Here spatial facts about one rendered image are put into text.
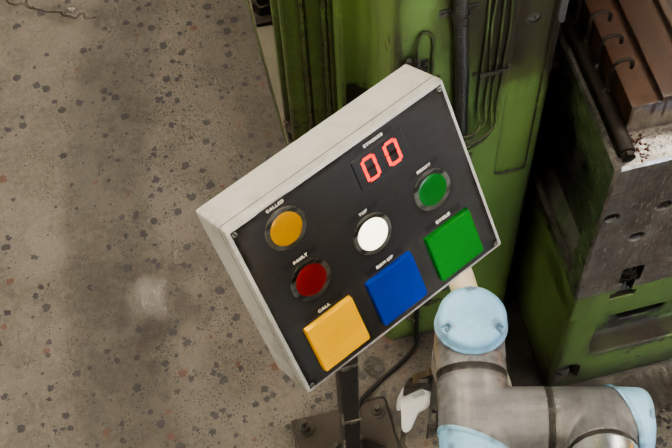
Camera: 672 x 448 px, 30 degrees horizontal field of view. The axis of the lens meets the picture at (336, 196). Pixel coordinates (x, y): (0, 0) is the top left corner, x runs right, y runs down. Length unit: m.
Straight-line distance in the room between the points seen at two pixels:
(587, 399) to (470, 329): 0.14
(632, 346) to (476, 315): 1.29
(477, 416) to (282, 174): 0.41
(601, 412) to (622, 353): 1.31
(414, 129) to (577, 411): 0.45
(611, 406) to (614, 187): 0.65
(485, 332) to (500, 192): 0.95
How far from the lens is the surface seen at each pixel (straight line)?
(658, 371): 2.74
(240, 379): 2.69
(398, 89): 1.59
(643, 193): 1.96
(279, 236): 1.51
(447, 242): 1.66
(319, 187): 1.52
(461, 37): 1.77
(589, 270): 2.15
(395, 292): 1.64
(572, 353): 2.52
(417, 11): 1.73
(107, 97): 3.08
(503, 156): 2.14
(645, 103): 1.86
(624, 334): 2.59
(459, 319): 1.32
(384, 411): 2.64
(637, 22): 1.93
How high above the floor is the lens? 2.49
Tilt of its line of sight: 60 degrees down
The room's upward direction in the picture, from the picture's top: 3 degrees counter-clockwise
